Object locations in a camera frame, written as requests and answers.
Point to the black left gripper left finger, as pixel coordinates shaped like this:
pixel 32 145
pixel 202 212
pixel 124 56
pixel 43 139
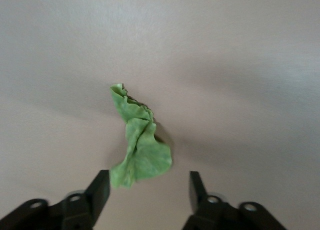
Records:
pixel 96 197

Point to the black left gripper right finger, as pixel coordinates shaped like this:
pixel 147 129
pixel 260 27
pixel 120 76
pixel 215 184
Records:
pixel 197 197

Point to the green lettuce leaf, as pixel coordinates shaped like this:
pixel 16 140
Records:
pixel 140 149

